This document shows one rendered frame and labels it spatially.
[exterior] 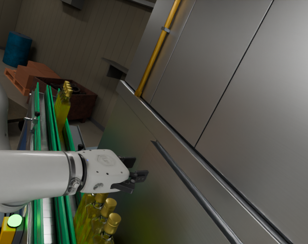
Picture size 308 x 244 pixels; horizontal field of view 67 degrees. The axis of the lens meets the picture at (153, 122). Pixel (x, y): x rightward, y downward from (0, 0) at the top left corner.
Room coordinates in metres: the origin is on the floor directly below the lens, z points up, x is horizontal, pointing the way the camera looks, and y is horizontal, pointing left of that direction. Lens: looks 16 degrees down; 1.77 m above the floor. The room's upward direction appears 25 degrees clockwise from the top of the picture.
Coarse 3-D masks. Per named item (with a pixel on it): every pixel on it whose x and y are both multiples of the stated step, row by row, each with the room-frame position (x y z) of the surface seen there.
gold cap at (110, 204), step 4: (108, 200) 0.58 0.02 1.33; (112, 200) 0.58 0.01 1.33; (104, 204) 0.57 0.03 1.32; (108, 204) 0.56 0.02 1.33; (112, 204) 0.57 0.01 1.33; (116, 204) 0.57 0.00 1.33; (104, 208) 0.56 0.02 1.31; (108, 208) 0.56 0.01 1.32; (112, 208) 0.56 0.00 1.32; (104, 212) 0.56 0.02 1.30; (108, 212) 0.56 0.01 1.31; (112, 212) 0.57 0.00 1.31; (104, 216) 0.56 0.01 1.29; (108, 216) 0.56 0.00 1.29
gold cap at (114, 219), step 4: (112, 216) 0.52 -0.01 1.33; (116, 216) 0.53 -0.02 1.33; (108, 220) 0.51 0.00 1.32; (112, 220) 0.51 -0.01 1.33; (116, 220) 0.52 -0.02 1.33; (120, 220) 0.52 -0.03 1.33; (108, 224) 0.51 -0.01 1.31; (112, 224) 0.51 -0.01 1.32; (116, 224) 0.51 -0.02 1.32; (104, 228) 0.51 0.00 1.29; (108, 228) 0.51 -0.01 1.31; (112, 228) 0.51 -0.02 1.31; (116, 228) 0.52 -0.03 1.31; (108, 232) 0.51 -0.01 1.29; (112, 232) 0.51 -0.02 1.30
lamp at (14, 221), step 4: (12, 216) 0.67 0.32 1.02; (16, 216) 0.68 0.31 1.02; (20, 216) 0.69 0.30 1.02; (8, 220) 0.66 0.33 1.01; (12, 220) 0.66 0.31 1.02; (16, 220) 0.67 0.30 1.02; (20, 220) 0.68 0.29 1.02; (8, 224) 0.66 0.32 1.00; (12, 224) 0.66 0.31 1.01; (16, 224) 0.66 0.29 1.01; (20, 224) 0.68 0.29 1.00
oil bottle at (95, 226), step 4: (96, 216) 0.58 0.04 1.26; (92, 220) 0.57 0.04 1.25; (96, 220) 0.57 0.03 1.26; (88, 224) 0.58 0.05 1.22; (92, 224) 0.56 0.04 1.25; (96, 224) 0.56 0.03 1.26; (100, 224) 0.56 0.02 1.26; (104, 224) 0.56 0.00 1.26; (88, 228) 0.57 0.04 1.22; (92, 228) 0.55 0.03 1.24; (96, 228) 0.55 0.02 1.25; (100, 228) 0.55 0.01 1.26; (88, 232) 0.56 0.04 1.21; (92, 232) 0.54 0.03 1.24; (96, 232) 0.54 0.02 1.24; (84, 236) 0.57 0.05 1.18; (88, 236) 0.55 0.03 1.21; (84, 240) 0.57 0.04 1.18; (88, 240) 0.55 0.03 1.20
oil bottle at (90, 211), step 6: (90, 204) 0.62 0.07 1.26; (84, 210) 0.62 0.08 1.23; (90, 210) 0.60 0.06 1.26; (96, 210) 0.60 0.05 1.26; (84, 216) 0.61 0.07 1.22; (90, 216) 0.59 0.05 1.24; (78, 222) 0.63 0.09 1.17; (84, 222) 0.59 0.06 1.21; (78, 228) 0.61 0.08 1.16; (84, 228) 0.59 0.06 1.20; (78, 234) 0.60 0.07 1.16; (78, 240) 0.59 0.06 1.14
